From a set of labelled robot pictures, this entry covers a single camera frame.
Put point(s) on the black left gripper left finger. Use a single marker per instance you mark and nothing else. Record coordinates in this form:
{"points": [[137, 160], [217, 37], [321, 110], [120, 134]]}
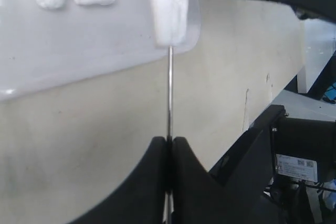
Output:
{"points": [[141, 197]]}

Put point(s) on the white rectangular plastic tray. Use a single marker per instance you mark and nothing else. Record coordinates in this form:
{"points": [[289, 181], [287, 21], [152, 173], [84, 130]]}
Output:
{"points": [[42, 49]]}

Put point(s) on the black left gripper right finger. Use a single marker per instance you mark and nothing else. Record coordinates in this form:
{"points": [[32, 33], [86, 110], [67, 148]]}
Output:
{"points": [[199, 198]]}

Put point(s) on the thin metal skewer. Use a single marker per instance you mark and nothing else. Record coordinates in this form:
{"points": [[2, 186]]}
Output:
{"points": [[169, 131]]}

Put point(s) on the black robot base with label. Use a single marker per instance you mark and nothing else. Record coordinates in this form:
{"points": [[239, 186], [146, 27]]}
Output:
{"points": [[281, 170]]}

